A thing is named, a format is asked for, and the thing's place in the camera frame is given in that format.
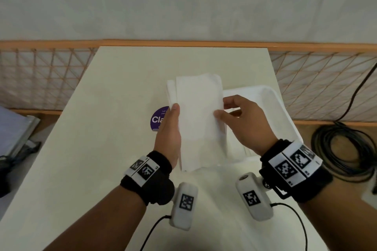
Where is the person's left hand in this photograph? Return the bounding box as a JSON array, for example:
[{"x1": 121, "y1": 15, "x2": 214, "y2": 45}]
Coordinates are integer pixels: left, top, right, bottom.
[{"x1": 153, "y1": 103, "x2": 181, "y2": 169}]

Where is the person's right hand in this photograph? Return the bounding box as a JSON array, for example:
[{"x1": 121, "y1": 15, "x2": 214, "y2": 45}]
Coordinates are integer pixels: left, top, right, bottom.
[{"x1": 213, "y1": 95, "x2": 279, "y2": 156}]

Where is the white towel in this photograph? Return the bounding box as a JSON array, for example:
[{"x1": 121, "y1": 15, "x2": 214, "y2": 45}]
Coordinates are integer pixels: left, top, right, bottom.
[{"x1": 167, "y1": 73, "x2": 229, "y2": 172}]

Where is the person's right forearm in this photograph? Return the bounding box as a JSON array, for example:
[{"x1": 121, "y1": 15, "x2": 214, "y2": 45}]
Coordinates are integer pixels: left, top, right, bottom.
[{"x1": 297, "y1": 183, "x2": 377, "y2": 251}]

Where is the person's left forearm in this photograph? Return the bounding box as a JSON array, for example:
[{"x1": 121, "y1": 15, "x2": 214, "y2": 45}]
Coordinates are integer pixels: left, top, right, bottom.
[{"x1": 44, "y1": 185, "x2": 148, "y2": 251}]

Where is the purple round sticker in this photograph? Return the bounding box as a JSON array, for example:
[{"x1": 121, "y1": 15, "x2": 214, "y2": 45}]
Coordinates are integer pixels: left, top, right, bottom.
[{"x1": 150, "y1": 106, "x2": 170, "y2": 132}]

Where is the white plastic tray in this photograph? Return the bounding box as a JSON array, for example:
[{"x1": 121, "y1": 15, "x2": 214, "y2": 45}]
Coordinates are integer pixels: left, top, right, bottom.
[{"x1": 222, "y1": 86, "x2": 304, "y2": 164}]

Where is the black left wristband with markers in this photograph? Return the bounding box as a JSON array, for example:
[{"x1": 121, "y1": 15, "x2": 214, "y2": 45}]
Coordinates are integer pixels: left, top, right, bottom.
[{"x1": 120, "y1": 150, "x2": 175, "y2": 206}]

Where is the black wristband with markers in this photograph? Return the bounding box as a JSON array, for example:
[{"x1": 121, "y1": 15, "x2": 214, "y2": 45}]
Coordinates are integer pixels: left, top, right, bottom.
[
  {"x1": 120, "y1": 150, "x2": 175, "y2": 206},
  {"x1": 259, "y1": 139, "x2": 334, "y2": 203}
]

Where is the black right wristband with markers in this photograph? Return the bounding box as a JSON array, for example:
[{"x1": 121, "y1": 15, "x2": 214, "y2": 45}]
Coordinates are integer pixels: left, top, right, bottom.
[{"x1": 259, "y1": 139, "x2": 334, "y2": 203}]

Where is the grey box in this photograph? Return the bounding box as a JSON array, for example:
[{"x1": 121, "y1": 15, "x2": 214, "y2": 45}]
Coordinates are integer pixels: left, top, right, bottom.
[{"x1": 0, "y1": 106, "x2": 41, "y2": 158}]

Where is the black device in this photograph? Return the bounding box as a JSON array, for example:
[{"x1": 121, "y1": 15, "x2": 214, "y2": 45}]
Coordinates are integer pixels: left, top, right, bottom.
[{"x1": 0, "y1": 140, "x2": 42, "y2": 198}]

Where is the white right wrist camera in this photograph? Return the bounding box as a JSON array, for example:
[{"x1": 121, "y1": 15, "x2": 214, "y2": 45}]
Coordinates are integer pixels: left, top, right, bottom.
[{"x1": 235, "y1": 172, "x2": 274, "y2": 222}]

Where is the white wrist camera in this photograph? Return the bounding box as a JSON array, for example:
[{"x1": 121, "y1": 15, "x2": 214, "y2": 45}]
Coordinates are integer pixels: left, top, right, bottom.
[
  {"x1": 169, "y1": 182, "x2": 199, "y2": 231},
  {"x1": 235, "y1": 172, "x2": 274, "y2": 222}
]

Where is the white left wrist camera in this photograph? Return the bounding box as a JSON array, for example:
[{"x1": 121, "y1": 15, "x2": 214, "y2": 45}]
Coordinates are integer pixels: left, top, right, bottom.
[{"x1": 169, "y1": 182, "x2": 199, "y2": 231}]

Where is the black coiled cable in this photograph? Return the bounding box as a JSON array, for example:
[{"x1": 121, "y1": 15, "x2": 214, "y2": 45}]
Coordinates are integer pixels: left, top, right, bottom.
[{"x1": 310, "y1": 62, "x2": 377, "y2": 184}]

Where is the black left camera cable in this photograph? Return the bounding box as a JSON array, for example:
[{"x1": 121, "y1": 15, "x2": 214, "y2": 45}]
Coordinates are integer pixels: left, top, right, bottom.
[{"x1": 140, "y1": 215, "x2": 172, "y2": 251}]

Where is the black camera cable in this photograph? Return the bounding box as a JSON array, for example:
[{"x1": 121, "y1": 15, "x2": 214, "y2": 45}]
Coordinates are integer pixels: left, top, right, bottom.
[
  {"x1": 140, "y1": 215, "x2": 172, "y2": 251},
  {"x1": 270, "y1": 202, "x2": 308, "y2": 251}
]

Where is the black right camera cable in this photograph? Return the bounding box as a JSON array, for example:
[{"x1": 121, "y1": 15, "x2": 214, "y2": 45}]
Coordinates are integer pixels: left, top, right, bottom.
[{"x1": 270, "y1": 202, "x2": 308, "y2": 251}]

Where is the orange wire mesh fence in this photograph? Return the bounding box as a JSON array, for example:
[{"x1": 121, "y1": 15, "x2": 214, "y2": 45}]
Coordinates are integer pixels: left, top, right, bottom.
[{"x1": 0, "y1": 39, "x2": 377, "y2": 127}]

